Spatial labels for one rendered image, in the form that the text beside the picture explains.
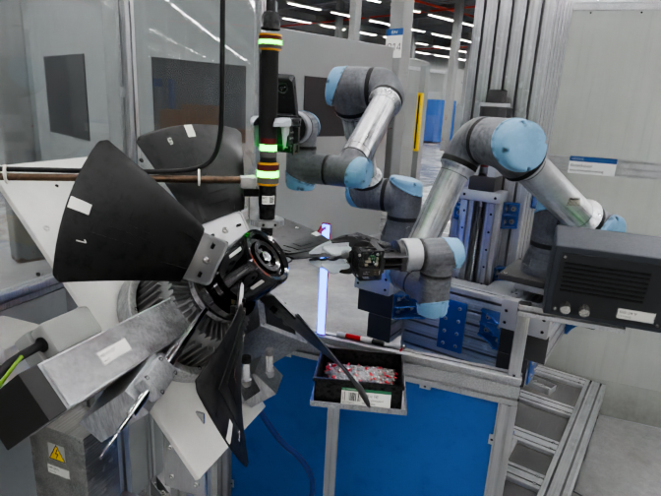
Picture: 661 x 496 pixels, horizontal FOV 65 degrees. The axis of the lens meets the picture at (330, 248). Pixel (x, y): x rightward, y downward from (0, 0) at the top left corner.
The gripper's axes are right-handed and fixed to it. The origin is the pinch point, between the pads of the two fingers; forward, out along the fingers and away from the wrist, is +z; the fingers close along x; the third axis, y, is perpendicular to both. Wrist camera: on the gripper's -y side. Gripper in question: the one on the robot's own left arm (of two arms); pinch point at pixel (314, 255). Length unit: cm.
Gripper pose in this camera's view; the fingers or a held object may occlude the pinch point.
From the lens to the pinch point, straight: 116.6
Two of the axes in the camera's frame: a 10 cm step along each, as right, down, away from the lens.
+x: -0.7, 9.3, 3.7
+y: 2.7, 3.8, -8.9
